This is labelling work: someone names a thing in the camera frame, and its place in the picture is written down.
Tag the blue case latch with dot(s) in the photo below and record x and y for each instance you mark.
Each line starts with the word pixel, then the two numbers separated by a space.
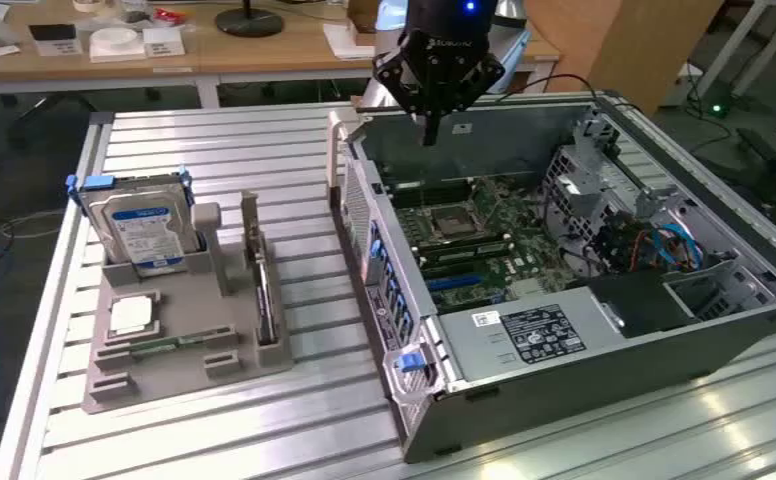
pixel 409 362

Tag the silver CPU chip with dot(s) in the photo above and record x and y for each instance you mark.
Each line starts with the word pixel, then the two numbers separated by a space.
pixel 131 315

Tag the black round lamp base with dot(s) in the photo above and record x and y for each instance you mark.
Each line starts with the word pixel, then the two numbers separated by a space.
pixel 250 22

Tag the white tape roll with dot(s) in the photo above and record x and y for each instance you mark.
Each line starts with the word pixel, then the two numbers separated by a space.
pixel 88 5

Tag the grey power supply unit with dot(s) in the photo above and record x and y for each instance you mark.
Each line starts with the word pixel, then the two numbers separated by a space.
pixel 482 350

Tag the metal disk bay cage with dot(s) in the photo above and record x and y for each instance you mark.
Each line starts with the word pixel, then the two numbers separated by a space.
pixel 578 200

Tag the silver chipset heatsink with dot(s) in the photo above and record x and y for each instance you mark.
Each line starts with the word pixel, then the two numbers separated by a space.
pixel 529 286

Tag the grey open PC case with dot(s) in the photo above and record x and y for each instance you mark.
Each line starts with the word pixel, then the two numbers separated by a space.
pixel 562 390

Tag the green motherboard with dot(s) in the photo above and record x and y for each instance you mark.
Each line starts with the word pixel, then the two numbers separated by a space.
pixel 515 250

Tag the wooden cabinet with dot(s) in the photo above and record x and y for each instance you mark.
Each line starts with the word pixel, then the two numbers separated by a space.
pixel 615 50

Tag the white labelled box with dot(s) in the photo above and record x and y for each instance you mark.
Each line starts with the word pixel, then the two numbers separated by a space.
pixel 163 41

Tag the blue expansion slot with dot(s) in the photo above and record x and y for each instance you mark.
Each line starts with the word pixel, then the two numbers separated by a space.
pixel 454 283

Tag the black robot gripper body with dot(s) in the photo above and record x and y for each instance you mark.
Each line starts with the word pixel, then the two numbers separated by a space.
pixel 451 30

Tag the white flat box stack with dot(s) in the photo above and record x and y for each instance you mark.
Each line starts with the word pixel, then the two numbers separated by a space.
pixel 349 42

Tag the hard disk with blue carrier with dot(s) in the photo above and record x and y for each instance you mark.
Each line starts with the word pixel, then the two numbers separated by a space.
pixel 142 230

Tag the graphics card with metal bracket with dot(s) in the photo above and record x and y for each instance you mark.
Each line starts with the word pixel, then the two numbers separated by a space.
pixel 265 300

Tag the metal CPU socket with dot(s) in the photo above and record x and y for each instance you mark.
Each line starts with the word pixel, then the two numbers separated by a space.
pixel 454 220

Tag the grey plastic parts rack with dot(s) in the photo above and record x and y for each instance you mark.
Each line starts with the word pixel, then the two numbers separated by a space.
pixel 182 310

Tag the white table frame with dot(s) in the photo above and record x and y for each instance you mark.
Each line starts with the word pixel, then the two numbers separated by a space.
pixel 742 45

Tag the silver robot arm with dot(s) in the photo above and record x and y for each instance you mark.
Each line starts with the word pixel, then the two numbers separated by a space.
pixel 389 30

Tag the RAM stick with green sticker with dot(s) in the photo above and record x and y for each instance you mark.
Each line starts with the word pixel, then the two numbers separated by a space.
pixel 462 246

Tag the wooden desk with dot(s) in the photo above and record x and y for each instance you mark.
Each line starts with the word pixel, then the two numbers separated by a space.
pixel 262 50

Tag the white box with black top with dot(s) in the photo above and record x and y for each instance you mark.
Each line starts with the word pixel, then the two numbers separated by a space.
pixel 56 40

